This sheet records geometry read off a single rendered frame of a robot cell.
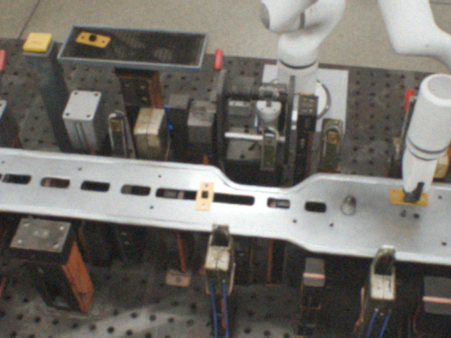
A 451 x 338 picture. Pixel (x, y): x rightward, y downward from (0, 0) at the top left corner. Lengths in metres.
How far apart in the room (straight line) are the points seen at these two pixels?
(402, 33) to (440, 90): 0.13
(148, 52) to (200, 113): 0.21
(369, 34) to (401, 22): 2.32
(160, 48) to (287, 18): 0.33
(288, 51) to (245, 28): 1.73
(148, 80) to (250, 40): 1.82
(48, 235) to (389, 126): 1.15
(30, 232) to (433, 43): 0.95
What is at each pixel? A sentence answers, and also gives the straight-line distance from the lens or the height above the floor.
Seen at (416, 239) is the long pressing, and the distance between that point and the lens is 1.52.
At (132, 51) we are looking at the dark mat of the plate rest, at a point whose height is 1.16.
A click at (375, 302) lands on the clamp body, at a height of 1.03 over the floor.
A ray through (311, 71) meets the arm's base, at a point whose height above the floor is 0.96.
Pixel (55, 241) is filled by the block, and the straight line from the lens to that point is 1.50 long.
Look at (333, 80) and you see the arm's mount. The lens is 2.11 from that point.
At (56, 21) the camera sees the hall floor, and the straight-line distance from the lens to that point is 3.79.
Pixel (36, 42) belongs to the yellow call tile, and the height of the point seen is 1.16.
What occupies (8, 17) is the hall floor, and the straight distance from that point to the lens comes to 3.91.
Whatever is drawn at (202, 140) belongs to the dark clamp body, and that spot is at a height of 1.02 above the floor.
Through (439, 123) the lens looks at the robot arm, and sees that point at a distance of 1.25.
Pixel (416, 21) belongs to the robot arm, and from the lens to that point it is 1.25.
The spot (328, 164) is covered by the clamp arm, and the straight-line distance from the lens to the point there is 1.60.
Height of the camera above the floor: 2.24
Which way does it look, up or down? 51 degrees down
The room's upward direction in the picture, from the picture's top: 3 degrees counter-clockwise
